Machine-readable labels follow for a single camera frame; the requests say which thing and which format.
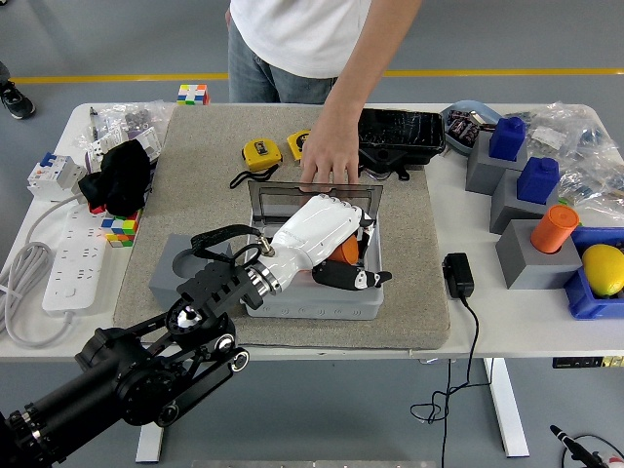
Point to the person's hand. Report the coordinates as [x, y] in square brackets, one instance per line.
[331, 151]

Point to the robot right hand black fingers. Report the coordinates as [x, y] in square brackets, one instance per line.
[565, 441]

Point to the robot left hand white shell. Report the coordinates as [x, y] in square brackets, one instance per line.
[317, 229]

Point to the orange cylinder battery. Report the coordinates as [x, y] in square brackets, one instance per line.
[553, 229]
[347, 251]

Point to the grey electrical box clear lid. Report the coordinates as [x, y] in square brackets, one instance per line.
[317, 307]

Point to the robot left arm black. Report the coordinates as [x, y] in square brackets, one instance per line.
[146, 375]

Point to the person's forearm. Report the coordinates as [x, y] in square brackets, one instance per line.
[370, 63]

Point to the white table leg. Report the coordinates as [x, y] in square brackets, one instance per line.
[148, 446]
[507, 404]

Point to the black table control panel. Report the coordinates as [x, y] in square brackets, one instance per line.
[585, 362]

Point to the black plastic tray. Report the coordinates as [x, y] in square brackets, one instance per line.
[409, 129]

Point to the person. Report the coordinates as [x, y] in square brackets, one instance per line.
[14, 100]
[302, 34]

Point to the grey-brown mat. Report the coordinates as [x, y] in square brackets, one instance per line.
[205, 146]

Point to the dark component packets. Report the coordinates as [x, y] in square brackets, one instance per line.
[463, 128]

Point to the blue storage bin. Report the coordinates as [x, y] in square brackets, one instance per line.
[585, 302]

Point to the colourful puzzle cube white cross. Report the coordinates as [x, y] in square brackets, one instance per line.
[193, 94]

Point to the light blue dish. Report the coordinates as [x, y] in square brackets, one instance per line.
[475, 104]

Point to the grey block holder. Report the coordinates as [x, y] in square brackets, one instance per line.
[482, 170]
[526, 268]
[507, 209]

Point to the grey cube holder round hole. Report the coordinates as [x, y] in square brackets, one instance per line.
[163, 280]

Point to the yellow lemon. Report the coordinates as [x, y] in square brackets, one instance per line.
[604, 270]

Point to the blue plastic block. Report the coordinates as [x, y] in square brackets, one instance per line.
[536, 180]
[507, 139]

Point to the black cloth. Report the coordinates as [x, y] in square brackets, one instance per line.
[122, 170]

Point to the clear bags of small parts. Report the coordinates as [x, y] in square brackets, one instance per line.
[122, 122]

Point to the small red block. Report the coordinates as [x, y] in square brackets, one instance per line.
[97, 208]

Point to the white power strip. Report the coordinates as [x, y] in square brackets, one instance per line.
[78, 253]

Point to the silver pen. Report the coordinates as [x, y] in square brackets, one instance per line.
[92, 124]

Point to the white circuit breaker blue switch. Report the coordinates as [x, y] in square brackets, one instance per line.
[53, 175]

